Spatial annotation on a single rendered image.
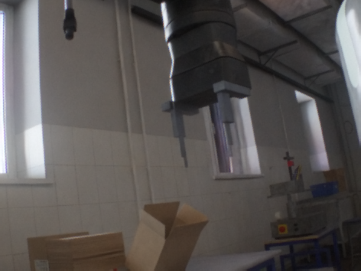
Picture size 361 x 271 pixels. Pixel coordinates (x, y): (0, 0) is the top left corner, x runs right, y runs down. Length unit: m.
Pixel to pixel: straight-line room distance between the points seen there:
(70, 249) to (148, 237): 0.40
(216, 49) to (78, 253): 1.68
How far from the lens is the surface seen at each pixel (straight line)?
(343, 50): 0.23
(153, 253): 1.79
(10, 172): 3.21
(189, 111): 0.41
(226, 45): 0.39
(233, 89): 0.36
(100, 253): 2.05
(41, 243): 2.27
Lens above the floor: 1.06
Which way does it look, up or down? 13 degrees up
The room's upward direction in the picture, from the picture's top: 8 degrees counter-clockwise
